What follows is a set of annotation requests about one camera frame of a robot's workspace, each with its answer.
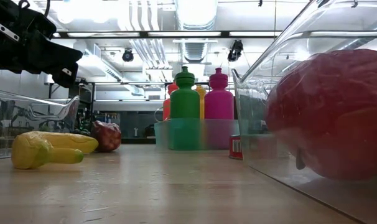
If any dark red apple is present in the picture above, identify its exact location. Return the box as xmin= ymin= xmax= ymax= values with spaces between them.
xmin=90 ymin=120 xmax=123 ymax=154

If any tin can with red label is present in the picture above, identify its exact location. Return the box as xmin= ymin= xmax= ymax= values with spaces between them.
xmin=228 ymin=134 xmax=244 ymax=161

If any silver ceiling duct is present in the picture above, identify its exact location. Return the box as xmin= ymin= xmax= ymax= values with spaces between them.
xmin=175 ymin=0 xmax=219 ymax=63

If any black shelf rack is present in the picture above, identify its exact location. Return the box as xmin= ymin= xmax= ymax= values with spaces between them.
xmin=47 ymin=81 xmax=212 ymax=113

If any green plastic bottle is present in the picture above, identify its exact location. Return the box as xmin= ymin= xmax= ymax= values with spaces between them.
xmin=170 ymin=65 xmax=201 ymax=151

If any orange plastic bottle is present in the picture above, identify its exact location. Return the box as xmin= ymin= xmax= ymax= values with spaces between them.
xmin=162 ymin=81 xmax=180 ymax=122

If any yellow banana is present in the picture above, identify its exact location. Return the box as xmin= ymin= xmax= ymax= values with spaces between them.
xmin=11 ymin=131 xmax=100 ymax=170

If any pink plastic bottle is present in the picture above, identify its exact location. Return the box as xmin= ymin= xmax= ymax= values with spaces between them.
xmin=204 ymin=67 xmax=235 ymax=150

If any black aluminium frame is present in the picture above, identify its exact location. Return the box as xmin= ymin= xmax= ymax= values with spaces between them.
xmin=50 ymin=30 xmax=377 ymax=40

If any yellow plastic bottle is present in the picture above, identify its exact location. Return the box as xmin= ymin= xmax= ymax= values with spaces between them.
xmin=195 ymin=85 xmax=207 ymax=121

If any teal translucent tray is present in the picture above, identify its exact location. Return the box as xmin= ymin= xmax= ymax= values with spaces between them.
xmin=154 ymin=117 xmax=241 ymax=151

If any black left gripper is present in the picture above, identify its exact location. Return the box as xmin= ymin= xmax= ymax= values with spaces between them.
xmin=0 ymin=1 xmax=83 ymax=88

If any clear plastic bin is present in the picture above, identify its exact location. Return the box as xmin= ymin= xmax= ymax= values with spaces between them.
xmin=231 ymin=0 xmax=377 ymax=224
xmin=0 ymin=88 xmax=81 ymax=160

